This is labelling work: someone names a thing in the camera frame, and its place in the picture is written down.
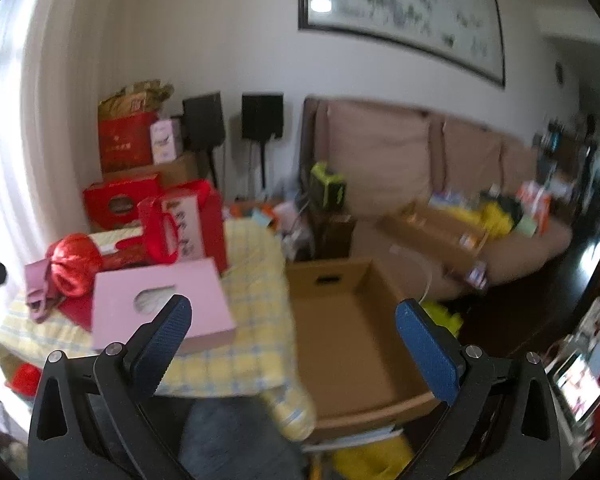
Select white cable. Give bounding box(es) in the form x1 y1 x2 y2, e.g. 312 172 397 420
387 245 436 301

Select long shallow cardboard box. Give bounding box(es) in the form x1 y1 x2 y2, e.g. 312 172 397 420
380 200 491 286

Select green plastic toy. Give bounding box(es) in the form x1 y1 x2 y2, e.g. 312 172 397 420
420 300 463 338

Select red boxes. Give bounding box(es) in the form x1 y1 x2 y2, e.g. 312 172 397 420
139 180 228 275

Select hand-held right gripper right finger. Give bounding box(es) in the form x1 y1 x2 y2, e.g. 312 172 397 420
395 298 563 480

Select beige sofa cushion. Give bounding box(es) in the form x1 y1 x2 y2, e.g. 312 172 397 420
440 120 503 201
500 140 543 186
325 100 433 218

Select pink tissue box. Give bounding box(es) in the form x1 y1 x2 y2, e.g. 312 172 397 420
91 258 237 352

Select open carton of clutter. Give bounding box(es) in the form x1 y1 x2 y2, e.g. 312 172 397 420
225 200 311 261

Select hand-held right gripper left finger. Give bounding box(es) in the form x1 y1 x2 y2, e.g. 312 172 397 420
27 294 196 480

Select brown cardboard box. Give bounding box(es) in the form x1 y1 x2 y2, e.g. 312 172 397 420
285 256 441 443

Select dark green bag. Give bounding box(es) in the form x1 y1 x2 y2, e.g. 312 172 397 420
490 195 523 223

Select orange white snack bag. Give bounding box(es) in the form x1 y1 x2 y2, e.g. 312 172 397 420
517 180 553 236

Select grey fleece pants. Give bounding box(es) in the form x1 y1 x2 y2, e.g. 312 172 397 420
180 395 311 480

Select red plastic item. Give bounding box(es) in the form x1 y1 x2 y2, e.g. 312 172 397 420
5 362 43 398

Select white curtain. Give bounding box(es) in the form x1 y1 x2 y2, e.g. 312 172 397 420
0 0 131 281

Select red plastic twine ball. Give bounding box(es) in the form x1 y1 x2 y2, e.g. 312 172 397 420
47 233 105 298

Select heap of small packets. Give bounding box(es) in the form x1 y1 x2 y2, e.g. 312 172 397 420
430 190 476 211

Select beige sofa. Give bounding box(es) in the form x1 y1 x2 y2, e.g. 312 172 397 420
300 95 576 301

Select white framed tablet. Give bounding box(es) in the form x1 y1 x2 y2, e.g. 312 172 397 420
552 352 600 423

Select red gift box gold print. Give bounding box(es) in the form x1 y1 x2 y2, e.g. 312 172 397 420
100 240 151 272

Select red box with oval print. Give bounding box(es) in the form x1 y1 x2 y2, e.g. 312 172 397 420
83 174 163 233

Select green black portable radio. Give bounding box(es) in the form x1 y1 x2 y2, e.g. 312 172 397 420
309 161 347 211

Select black speaker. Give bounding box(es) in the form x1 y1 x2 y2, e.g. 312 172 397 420
241 92 284 141
182 92 226 151

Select tall red gift bag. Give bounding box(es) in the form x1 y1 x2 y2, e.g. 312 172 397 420
98 112 158 173

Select large brown carton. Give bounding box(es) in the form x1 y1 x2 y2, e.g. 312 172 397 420
102 152 203 191

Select small pink carton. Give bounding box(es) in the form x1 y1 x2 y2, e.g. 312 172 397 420
150 118 183 164

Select gold wrapping paper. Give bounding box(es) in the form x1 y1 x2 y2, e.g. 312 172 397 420
100 79 175 121

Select yellow plaid tablecloth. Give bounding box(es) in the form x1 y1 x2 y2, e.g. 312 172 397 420
0 220 316 441

